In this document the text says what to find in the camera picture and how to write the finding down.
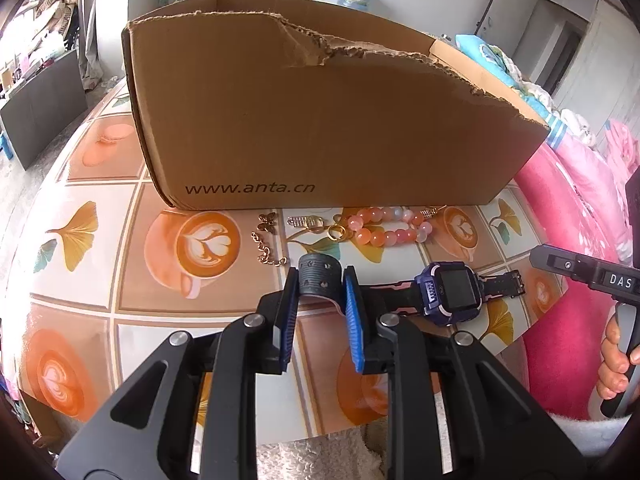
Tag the person's right hand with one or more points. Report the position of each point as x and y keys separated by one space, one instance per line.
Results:
x=610 y=360

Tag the brown cardboard box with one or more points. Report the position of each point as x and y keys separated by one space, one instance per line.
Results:
x=300 y=110

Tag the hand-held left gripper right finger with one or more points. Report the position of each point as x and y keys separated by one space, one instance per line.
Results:
x=356 y=320

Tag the grey hanging curtain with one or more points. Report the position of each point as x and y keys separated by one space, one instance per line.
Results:
x=92 y=30

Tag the pale patterned quilt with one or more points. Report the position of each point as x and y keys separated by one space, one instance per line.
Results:
x=575 y=125

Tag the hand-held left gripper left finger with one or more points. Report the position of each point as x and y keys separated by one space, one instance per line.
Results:
x=287 y=310

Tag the black flat panel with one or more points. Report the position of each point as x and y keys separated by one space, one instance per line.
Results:
x=45 y=105

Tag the blue striped pillow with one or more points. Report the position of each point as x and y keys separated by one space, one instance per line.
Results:
x=492 y=57

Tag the white door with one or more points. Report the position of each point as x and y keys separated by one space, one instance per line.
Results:
x=510 y=5

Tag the pile of folded fabrics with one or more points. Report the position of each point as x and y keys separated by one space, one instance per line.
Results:
x=40 y=30

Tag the white wardrobe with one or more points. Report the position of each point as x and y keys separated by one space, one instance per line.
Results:
x=607 y=55

